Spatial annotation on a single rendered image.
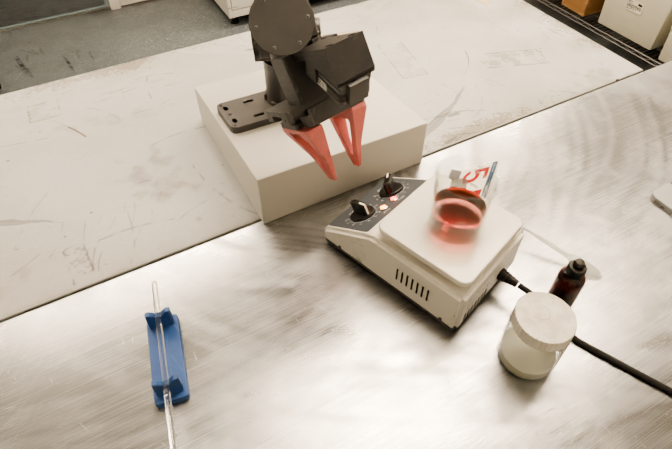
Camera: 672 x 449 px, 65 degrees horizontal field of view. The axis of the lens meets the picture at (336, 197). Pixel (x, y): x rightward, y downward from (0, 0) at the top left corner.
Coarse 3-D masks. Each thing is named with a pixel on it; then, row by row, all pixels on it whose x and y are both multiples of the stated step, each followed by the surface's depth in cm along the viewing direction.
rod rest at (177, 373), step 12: (168, 312) 56; (168, 324) 58; (156, 336) 57; (168, 336) 57; (180, 336) 57; (156, 348) 56; (168, 348) 56; (180, 348) 56; (156, 360) 55; (168, 360) 55; (180, 360) 55; (156, 372) 54; (168, 372) 54; (180, 372) 54; (156, 384) 51; (180, 384) 52; (156, 396) 52; (180, 396) 52
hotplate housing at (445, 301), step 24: (336, 240) 65; (360, 240) 61; (384, 240) 59; (360, 264) 64; (384, 264) 60; (408, 264) 57; (504, 264) 60; (408, 288) 59; (432, 288) 56; (456, 288) 54; (480, 288) 56; (432, 312) 58; (456, 312) 55
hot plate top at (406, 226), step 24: (432, 192) 61; (408, 216) 59; (504, 216) 59; (408, 240) 56; (432, 240) 56; (480, 240) 56; (504, 240) 56; (432, 264) 54; (456, 264) 54; (480, 264) 54
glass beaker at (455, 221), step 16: (448, 160) 54; (464, 160) 54; (480, 160) 54; (448, 176) 56; (464, 176) 56; (480, 176) 55; (496, 176) 52; (448, 192) 50; (480, 192) 56; (496, 192) 50; (432, 208) 54; (448, 208) 52; (464, 208) 51; (480, 208) 51; (432, 224) 55; (448, 224) 53; (464, 224) 53; (480, 224) 53; (448, 240) 55; (464, 240) 54
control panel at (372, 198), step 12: (396, 180) 69; (408, 180) 68; (420, 180) 66; (372, 192) 69; (408, 192) 65; (372, 204) 66; (384, 204) 64; (396, 204) 63; (348, 216) 65; (372, 216) 63; (384, 216) 62; (348, 228) 62; (360, 228) 61
